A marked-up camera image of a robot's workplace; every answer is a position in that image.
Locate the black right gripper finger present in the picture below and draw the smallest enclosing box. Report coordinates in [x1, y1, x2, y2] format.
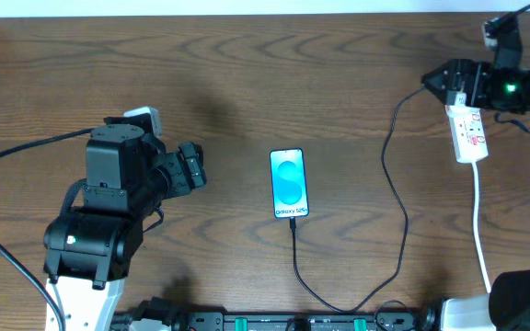
[421, 59, 467, 90]
[424, 82, 461, 106]

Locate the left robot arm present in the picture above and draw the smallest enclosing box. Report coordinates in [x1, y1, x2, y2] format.
[43, 113, 207, 330]

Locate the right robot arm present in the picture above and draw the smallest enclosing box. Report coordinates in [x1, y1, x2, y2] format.
[421, 9, 530, 330]

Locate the blue Galaxy smartphone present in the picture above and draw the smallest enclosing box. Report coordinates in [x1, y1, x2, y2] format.
[270, 148, 309, 219]

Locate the white power strip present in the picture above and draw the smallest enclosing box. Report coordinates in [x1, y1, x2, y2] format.
[445, 106, 489, 164]

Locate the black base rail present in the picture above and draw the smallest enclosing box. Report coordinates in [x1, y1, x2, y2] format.
[109, 297, 438, 331]

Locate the black USB charging cable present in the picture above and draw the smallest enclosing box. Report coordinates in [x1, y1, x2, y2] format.
[288, 86, 428, 314]

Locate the white USB charger plug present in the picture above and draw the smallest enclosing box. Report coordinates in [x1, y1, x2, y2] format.
[444, 92, 480, 118]

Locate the white power strip cord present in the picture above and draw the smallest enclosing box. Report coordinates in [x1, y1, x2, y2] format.
[470, 160, 494, 295]

